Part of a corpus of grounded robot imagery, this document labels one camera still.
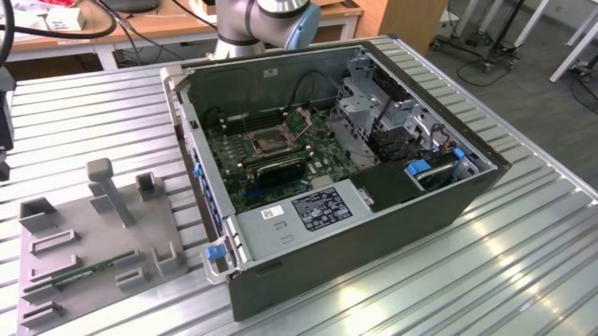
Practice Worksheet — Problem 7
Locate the grey parts rack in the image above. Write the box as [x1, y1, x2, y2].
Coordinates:
[17, 157, 192, 332]

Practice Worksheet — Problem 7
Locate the black open PC case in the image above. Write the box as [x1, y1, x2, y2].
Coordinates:
[159, 34, 512, 323]

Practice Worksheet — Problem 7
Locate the white cardboard box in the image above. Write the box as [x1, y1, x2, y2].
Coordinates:
[46, 7, 89, 32]

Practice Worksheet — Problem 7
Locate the black wheeled stand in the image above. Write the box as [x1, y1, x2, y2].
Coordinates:
[432, 0, 525, 73]

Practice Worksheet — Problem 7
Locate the black RAM slot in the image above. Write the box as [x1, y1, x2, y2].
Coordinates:
[222, 111, 288, 124]
[237, 153, 308, 167]
[224, 120, 289, 136]

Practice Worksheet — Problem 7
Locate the black looped wire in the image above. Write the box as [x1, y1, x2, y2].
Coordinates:
[288, 69, 342, 109]

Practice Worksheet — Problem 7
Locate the white table frame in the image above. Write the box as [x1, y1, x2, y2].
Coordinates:
[549, 0, 598, 83]

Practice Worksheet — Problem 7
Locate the green RAM stick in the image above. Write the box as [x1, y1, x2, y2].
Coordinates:
[50, 258, 118, 285]

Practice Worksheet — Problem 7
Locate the CPU socket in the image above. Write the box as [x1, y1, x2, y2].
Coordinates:
[250, 127, 305, 158]

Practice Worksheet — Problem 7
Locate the dark round monitor base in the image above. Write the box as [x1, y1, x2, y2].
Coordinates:
[102, 0, 161, 11]

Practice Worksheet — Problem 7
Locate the silver drive cage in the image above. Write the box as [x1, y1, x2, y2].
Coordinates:
[336, 75, 389, 141]

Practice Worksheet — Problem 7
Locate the metal socket cover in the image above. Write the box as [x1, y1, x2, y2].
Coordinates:
[282, 107, 314, 141]

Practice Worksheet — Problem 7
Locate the wooden desk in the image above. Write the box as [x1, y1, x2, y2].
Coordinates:
[0, 0, 366, 71]

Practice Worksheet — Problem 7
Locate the wooden cabinet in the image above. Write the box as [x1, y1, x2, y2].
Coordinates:
[378, 0, 450, 55]

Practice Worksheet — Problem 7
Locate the hard disk in blue carrier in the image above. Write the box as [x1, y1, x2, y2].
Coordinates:
[404, 159, 457, 192]

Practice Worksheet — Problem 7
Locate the grey power supply unit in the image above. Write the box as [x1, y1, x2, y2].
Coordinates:
[233, 180, 376, 262]

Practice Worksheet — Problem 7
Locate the green motherboard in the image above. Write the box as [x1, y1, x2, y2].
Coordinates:
[205, 108, 361, 214]

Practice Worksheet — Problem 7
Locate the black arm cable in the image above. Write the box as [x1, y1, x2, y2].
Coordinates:
[0, 0, 119, 64]

